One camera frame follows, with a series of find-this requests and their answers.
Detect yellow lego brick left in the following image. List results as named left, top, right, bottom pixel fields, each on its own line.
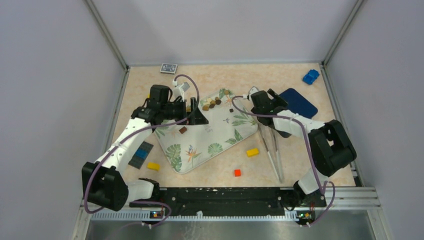
left=146, top=162, right=161, bottom=171

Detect pile of assorted chocolates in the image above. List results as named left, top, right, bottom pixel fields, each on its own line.
left=198, top=88, right=235, bottom=112

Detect yellow lego brick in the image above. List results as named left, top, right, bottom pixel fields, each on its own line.
left=146, top=162, right=161, bottom=171
left=246, top=148, right=260, bottom=158

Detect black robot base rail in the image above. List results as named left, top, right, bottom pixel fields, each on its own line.
left=129, top=187, right=327, bottom=217

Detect brown rectangular chocolate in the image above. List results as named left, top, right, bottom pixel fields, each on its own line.
left=179, top=126, right=188, bottom=134

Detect clear plastic tongs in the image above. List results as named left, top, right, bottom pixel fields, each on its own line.
left=258, top=124, right=284, bottom=184

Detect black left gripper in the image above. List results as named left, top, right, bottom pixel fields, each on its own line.
left=160, top=97, right=208, bottom=125

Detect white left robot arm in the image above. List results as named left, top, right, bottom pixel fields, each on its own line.
left=81, top=84, right=208, bottom=214

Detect playing card deck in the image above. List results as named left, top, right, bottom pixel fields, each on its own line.
left=159, top=63, right=178, bottom=75

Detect dark blue box lid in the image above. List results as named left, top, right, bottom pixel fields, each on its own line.
left=279, top=88, right=318, bottom=119

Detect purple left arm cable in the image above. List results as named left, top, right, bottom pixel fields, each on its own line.
left=82, top=74, right=201, bottom=229

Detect grey lego baseplate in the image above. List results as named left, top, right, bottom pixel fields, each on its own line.
left=128, top=141, right=154, bottom=169

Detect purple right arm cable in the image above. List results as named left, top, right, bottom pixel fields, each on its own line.
left=231, top=95, right=336, bottom=228

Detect yellow lego brick right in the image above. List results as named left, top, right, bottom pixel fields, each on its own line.
left=246, top=148, right=260, bottom=158

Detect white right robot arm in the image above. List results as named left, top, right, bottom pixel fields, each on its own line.
left=247, top=86, right=357, bottom=206

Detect red lego cube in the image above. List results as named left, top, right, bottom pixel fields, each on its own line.
left=234, top=169, right=242, bottom=177

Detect blue toy car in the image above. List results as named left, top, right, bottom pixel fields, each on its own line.
left=302, top=69, right=320, bottom=85

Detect floral serving tray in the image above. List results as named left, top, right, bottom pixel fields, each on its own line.
left=154, top=97, right=258, bottom=174

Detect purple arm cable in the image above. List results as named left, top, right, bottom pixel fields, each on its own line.
left=82, top=74, right=201, bottom=229
left=231, top=95, right=336, bottom=228

